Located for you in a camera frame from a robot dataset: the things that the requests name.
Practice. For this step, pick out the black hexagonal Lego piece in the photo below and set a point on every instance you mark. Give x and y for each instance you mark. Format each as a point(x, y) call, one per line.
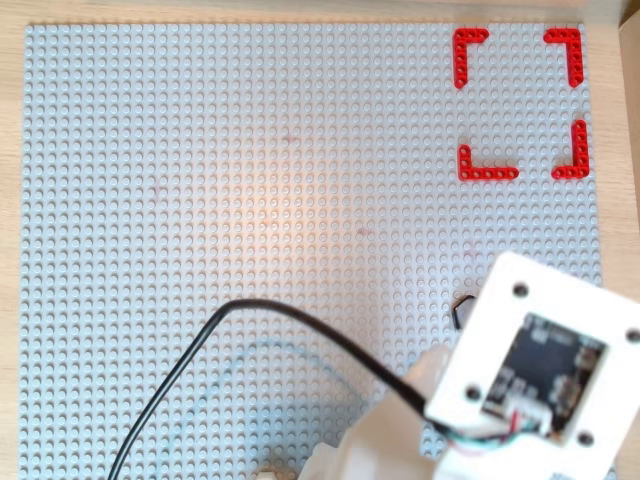
point(455, 312)

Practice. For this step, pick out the red L-shaped Lego beam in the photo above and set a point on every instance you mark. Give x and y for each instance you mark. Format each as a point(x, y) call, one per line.
point(580, 150)
point(487, 173)
point(461, 55)
point(576, 55)

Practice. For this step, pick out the wide brown cardboard box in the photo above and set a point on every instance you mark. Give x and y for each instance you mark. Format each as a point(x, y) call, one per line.
point(632, 200)

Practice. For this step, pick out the grey Lego baseplate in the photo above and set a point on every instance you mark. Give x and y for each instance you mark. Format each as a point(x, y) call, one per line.
point(250, 175)

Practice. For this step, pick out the plain tan cardboard panel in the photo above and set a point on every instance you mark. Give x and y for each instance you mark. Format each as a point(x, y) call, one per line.
point(300, 3)

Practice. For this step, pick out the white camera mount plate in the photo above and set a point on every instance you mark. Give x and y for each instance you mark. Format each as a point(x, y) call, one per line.
point(500, 310)

